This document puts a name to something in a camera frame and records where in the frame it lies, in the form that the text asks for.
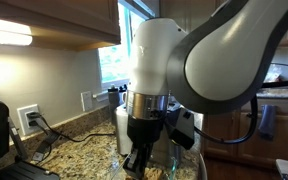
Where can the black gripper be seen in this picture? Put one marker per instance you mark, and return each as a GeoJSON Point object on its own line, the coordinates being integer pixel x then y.
{"type": "Point", "coordinates": [145, 131]}

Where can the clear glass bowl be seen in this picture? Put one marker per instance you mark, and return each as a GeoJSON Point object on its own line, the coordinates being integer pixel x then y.
{"type": "Point", "coordinates": [172, 166]}

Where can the under-cabinet strip light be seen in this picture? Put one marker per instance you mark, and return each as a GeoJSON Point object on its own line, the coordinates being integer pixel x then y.
{"type": "Point", "coordinates": [4, 31]}

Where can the bright kitchen window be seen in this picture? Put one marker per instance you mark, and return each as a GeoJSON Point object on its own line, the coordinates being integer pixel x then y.
{"type": "Point", "coordinates": [114, 60]}

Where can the brown bread slice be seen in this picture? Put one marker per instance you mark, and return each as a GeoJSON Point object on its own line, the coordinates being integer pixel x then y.
{"type": "Point", "coordinates": [154, 174]}

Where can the wooden wall cabinet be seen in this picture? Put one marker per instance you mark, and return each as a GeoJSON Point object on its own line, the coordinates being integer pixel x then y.
{"type": "Point", "coordinates": [67, 16]}

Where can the dark grey water bottle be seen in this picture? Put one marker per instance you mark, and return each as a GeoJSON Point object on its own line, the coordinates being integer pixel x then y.
{"type": "Point", "coordinates": [114, 100]}

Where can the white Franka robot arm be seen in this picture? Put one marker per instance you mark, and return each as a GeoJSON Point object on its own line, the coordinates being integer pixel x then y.
{"type": "Point", "coordinates": [217, 60]}

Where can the clear plastic bag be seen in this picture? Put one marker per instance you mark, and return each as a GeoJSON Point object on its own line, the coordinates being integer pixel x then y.
{"type": "Point", "coordinates": [272, 73]}

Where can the stainless steel two-slot toaster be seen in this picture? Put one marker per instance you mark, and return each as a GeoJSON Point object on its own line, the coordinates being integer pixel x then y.
{"type": "Point", "coordinates": [122, 133]}

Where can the blue hanging towel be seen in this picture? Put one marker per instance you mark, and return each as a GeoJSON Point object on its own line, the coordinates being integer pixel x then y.
{"type": "Point", "coordinates": [267, 121]}

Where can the white blank wall plate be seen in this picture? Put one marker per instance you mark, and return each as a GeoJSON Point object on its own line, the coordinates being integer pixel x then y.
{"type": "Point", "coordinates": [86, 101]}

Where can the white wall outlet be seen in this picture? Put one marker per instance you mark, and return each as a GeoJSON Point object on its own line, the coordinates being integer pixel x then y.
{"type": "Point", "coordinates": [21, 121]}

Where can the wooden base cabinet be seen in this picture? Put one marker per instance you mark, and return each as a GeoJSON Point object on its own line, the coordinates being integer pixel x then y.
{"type": "Point", "coordinates": [284, 140]}

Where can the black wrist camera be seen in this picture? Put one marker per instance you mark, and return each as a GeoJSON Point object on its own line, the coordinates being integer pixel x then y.
{"type": "Point", "coordinates": [182, 128]}

